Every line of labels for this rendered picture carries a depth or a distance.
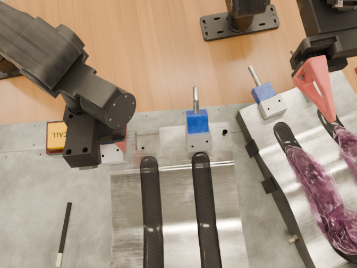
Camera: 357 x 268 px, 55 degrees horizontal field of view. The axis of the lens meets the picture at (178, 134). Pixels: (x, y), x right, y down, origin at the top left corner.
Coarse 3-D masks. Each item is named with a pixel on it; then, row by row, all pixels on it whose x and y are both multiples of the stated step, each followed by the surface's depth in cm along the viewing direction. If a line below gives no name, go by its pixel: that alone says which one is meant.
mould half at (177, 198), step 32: (160, 128) 74; (224, 128) 73; (160, 160) 72; (224, 160) 72; (128, 192) 71; (160, 192) 71; (192, 192) 71; (224, 192) 71; (128, 224) 70; (192, 224) 69; (224, 224) 69; (128, 256) 66; (192, 256) 65; (224, 256) 65
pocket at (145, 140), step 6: (138, 132) 75; (144, 132) 75; (150, 132) 75; (156, 132) 75; (138, 138) 76; (144, 138) 76; (150, 138) 76; (156, 138) 76; (138, 144) 76; (144, 144) 76; (150, 144) 76; (156, 144) 76
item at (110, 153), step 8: (104, 144) 68; (112, 144) 67; (104, 152) 67; (112, 152) 67; (120, 152) 66; (128, 152) 70; (104, 160) 66; (112, 160) 66; (120, 160) 66; (128, 160) 70
